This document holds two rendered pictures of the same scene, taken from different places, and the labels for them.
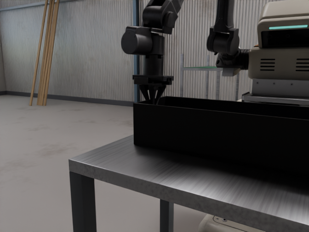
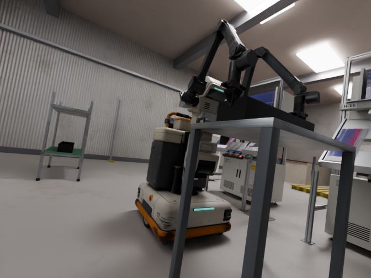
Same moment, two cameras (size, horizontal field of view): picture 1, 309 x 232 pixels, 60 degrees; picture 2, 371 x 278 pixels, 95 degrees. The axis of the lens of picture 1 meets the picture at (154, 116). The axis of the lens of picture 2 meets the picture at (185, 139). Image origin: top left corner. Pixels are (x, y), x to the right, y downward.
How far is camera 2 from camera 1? 1.00 m
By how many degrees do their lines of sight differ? 63
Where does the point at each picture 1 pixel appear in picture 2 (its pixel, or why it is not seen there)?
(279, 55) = (212, 102)
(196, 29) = (29, 78)
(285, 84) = (214, 117)
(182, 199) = (318, 138)
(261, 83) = (206, 114)
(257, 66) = (202, 106)
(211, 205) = (324, 138)
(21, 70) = not seen: outside the picture
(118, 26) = not seen: outside the picture
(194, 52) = (24, 97)
